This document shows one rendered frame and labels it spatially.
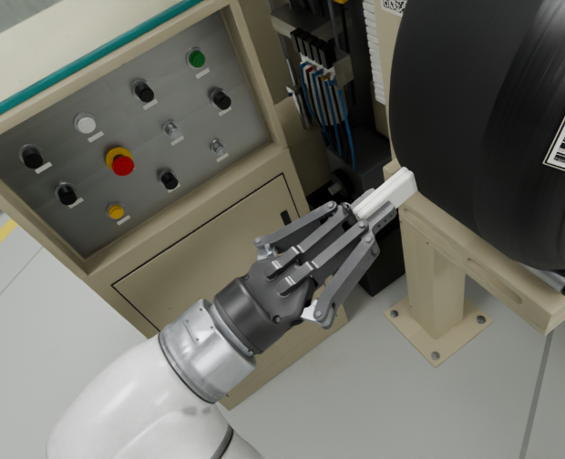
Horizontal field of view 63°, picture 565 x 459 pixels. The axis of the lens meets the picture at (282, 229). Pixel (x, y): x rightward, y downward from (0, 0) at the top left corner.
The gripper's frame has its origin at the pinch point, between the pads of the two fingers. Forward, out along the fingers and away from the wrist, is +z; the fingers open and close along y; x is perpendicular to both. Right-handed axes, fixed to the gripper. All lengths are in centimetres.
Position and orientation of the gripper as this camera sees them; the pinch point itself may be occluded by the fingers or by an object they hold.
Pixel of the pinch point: (385, 199)
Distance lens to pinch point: 48.6
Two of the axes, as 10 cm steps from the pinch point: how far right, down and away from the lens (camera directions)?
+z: 7.7, -6.4, 0.5
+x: 3.8, 5.1, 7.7
